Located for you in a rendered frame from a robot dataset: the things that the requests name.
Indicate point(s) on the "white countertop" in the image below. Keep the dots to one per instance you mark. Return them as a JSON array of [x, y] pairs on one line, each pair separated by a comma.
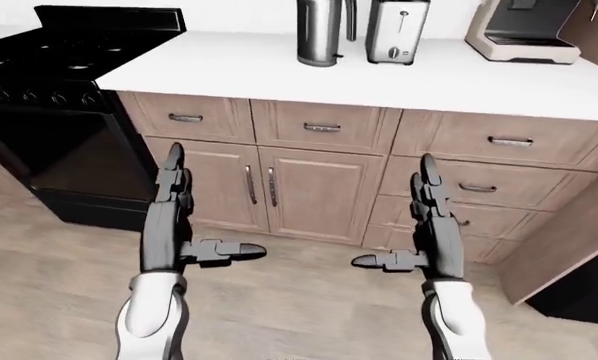
[[369, 75]]

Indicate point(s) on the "wooden base cabinet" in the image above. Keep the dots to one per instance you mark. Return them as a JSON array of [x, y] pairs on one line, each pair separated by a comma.
[[329, 180]]

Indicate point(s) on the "black kitchen stove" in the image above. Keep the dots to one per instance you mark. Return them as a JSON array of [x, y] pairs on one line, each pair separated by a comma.
[[54, 112]]

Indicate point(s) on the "stainless steel electric kettle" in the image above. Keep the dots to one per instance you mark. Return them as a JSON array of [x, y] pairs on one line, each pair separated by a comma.
[[320, 32]]

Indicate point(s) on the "stainless steel toaster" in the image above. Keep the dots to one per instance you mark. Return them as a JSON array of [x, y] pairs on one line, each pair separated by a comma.
[[395, 32]]

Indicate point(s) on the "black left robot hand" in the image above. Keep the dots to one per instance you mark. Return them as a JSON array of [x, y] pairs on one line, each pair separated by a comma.
[[160, 228]]

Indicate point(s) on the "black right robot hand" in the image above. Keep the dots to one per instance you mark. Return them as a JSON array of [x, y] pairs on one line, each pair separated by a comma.
[[441, 240]]

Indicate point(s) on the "beige coffee machine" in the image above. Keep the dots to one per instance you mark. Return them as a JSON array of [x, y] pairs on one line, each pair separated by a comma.
[[521, 32]]

